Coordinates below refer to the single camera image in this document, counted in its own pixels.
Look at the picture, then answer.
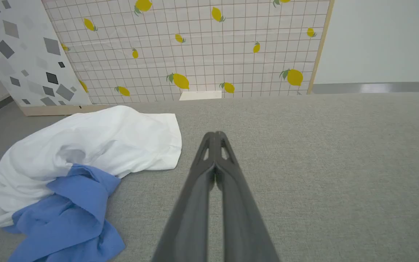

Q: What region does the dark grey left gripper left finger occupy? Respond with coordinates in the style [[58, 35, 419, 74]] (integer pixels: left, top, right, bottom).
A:
[[151, 131, 216, 262]]

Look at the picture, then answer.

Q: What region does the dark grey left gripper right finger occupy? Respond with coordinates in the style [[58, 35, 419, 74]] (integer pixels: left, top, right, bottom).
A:
[[216, 131, 280, 262]]

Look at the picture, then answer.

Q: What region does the white and blue raglan shirt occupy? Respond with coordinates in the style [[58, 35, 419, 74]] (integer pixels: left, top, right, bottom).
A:
[[0, 105, 183, 262]]

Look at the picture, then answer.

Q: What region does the small cream flat block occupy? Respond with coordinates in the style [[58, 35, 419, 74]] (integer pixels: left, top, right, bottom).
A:
[[179, 91, 223, 101]]

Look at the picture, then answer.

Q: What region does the grey fabric covered surface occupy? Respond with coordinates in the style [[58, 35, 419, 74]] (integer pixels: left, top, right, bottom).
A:
[[0, 92, 419, 262]]

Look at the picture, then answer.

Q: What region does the lemon print grid panel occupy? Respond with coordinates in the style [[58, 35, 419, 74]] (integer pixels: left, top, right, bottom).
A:
[[42, 0, 336, 106]]

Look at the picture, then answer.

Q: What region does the light wooden base strip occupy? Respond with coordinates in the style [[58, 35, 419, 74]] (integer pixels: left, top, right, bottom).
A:
[[20, 104, 123, 117]]

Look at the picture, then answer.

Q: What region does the grey terrazzo pattern panel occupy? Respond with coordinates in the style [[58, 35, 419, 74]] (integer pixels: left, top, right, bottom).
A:
[[0, 0, 93, 108]]

